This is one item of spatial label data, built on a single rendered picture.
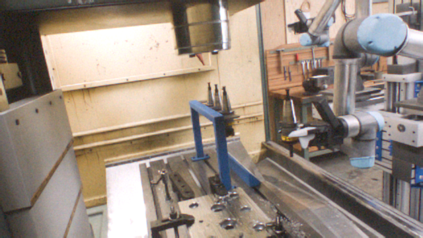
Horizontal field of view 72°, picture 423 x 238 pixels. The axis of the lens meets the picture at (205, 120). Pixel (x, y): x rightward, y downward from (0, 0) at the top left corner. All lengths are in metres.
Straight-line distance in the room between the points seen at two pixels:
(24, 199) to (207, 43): 0.51
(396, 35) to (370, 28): 0.08
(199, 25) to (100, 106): 1.19
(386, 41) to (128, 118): 1.38
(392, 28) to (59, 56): 1.55
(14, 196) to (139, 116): 1.28
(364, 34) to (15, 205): 0.99
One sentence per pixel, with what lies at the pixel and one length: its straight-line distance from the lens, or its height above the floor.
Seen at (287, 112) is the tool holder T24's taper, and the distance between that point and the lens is 0.92.
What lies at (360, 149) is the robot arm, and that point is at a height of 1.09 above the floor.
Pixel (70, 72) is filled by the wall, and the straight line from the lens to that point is 1.82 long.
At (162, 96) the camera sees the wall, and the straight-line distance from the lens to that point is 1.83.
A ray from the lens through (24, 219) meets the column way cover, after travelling 0.66.
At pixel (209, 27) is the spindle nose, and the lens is 0.75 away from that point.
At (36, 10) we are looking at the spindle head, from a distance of 0.70.
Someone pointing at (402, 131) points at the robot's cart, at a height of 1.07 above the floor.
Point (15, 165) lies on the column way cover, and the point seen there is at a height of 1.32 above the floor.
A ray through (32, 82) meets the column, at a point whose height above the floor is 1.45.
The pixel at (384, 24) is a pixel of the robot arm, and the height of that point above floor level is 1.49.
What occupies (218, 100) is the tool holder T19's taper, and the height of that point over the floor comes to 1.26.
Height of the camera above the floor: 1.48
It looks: 13 degrees down
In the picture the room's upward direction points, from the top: 7 degrees counter-clockwise
